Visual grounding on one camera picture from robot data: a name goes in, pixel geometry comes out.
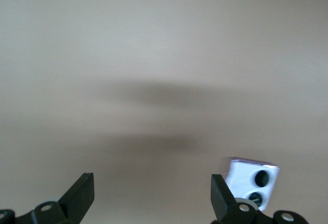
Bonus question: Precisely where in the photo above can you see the white flip phone round lenses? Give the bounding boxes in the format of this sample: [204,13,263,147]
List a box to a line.
[225,156,280,212]

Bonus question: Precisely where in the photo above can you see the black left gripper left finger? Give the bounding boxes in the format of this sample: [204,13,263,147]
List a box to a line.
[0,172,95,224]

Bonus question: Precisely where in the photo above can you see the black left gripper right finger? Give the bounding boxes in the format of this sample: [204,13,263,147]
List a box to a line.
[211,174,308,224]

